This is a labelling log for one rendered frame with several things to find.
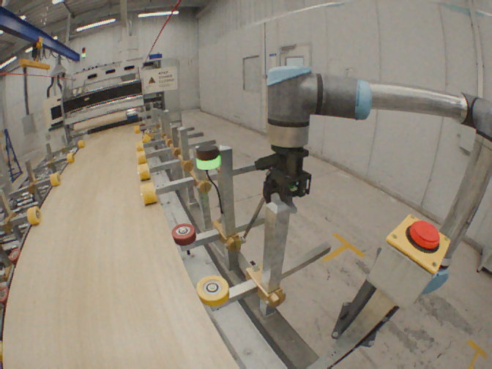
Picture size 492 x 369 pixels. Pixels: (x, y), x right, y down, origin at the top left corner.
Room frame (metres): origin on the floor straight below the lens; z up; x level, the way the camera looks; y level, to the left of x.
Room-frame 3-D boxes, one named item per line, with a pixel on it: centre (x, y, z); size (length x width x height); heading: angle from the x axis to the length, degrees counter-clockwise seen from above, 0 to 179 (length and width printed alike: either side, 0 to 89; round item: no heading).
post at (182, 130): (1.00, 0.30, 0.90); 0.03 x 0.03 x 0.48; 29
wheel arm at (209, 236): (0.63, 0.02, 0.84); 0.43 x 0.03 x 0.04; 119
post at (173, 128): (1.22, 0.42, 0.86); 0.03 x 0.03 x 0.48; 29
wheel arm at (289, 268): (0.41, -0.09, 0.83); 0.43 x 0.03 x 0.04; 119
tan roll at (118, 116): (2.59, 1.79, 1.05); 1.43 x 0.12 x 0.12; 119
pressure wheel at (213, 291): (0.31, 0.09, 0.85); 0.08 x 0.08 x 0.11
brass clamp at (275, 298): (0.37, -0.05, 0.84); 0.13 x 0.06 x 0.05; 29
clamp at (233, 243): (0.58, 0.07, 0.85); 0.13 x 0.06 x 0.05; 29
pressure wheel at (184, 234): (0.53, 0.21, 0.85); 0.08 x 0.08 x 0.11
